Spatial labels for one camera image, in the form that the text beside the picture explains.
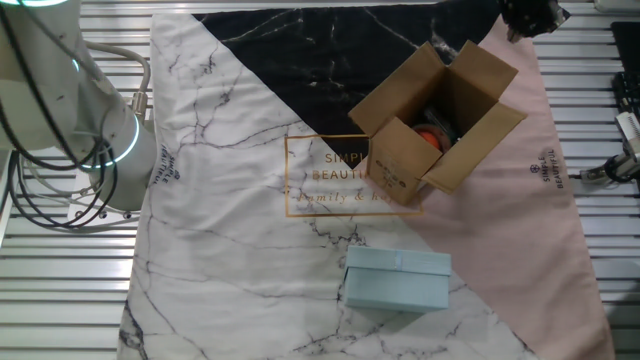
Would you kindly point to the brown cardboard box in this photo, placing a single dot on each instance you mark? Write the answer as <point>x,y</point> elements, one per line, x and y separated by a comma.
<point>400,165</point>

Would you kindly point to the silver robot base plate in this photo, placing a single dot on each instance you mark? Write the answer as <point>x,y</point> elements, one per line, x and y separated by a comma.
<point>85,212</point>

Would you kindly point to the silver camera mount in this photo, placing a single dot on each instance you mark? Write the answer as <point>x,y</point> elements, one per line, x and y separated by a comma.
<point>607,170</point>

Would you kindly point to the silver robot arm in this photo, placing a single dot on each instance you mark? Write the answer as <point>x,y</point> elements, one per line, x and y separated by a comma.
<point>50,100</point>

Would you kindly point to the black striped device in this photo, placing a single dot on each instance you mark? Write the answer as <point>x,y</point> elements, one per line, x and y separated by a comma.
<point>442,117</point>

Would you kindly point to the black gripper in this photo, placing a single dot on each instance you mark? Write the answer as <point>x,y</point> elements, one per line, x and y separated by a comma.
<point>530,11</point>

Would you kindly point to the light blue gift box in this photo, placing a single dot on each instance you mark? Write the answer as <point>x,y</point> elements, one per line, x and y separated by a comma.
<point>395,285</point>

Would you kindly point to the orange object in box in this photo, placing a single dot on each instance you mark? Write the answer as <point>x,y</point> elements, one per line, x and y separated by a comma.
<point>445,135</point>

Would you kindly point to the small white camera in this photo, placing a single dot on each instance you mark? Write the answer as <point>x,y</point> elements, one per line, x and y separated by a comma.
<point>630,132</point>

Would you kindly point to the marble pink black tablecloth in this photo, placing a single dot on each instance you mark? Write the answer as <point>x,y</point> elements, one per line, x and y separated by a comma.
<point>225,200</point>

